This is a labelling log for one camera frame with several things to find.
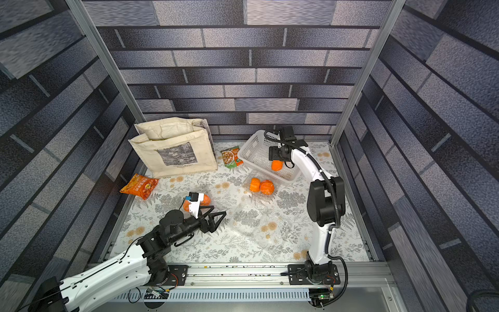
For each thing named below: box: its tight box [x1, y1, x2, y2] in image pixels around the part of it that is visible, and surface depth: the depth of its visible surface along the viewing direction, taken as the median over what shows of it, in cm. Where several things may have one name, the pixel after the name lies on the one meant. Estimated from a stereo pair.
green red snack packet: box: [219, 145, 244, 169], surface depth 112 cm
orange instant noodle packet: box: [119, 173, 160, 201], surface depth 98 cm
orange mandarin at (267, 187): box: [259, 179, 275, 195], surface depth 96 cm
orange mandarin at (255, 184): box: [249, 177, 261, 194], surface depth 97 cm
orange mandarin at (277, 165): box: [271, 159, 284, 172], surface depth 105 cm
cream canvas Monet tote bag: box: [127, 117, 218, 178], surface depth 94 cm
